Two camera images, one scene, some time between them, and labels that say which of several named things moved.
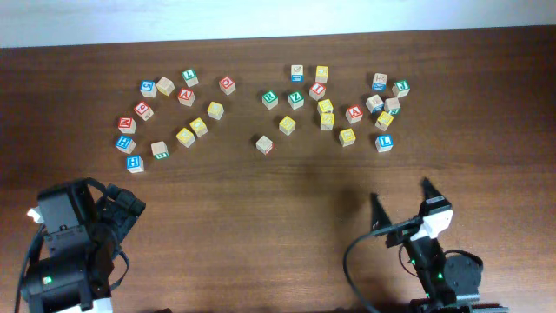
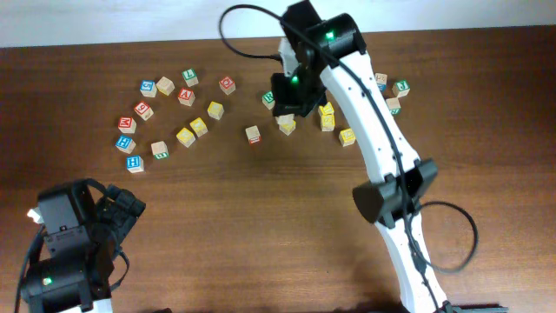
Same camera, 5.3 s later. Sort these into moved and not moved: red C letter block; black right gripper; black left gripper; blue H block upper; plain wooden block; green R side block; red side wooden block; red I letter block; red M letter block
Moved: red side wooden block; black right gripper; red I letter block
Not moved: blue H block upper; red C letter block; black left gripper; green R side block; plain wooden block; red M letter block
